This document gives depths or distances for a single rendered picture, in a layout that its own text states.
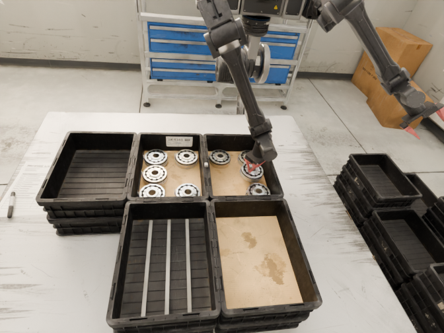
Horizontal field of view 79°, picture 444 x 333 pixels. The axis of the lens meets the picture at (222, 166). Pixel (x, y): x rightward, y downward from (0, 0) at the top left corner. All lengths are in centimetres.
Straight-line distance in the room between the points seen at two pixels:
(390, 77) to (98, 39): 340
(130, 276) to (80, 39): 337
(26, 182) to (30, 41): 286
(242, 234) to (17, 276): 82
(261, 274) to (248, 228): 18
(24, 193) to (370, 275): 153
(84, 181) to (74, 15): 288
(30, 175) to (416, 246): 217
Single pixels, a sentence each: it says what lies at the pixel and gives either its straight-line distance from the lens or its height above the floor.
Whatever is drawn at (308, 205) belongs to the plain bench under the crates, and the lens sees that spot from 142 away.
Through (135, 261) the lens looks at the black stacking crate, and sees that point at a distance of 100.
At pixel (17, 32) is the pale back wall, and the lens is 422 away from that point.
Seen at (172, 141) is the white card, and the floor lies 89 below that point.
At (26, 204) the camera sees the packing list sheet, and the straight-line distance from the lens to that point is 144.
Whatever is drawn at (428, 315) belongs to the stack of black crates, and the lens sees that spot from 180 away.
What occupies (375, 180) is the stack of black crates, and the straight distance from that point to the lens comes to 213.
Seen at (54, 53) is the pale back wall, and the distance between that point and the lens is 417.
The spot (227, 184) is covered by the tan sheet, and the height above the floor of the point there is 83.
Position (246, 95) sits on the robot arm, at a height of 128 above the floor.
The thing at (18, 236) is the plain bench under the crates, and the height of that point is 70.
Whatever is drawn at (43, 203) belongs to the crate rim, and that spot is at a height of 92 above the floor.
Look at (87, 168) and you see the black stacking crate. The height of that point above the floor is 83.
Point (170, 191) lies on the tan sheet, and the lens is 116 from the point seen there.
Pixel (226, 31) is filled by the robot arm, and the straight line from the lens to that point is 81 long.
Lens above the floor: 172
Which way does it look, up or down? 44 degrees down
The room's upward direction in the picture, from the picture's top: 9 degrees clockwise
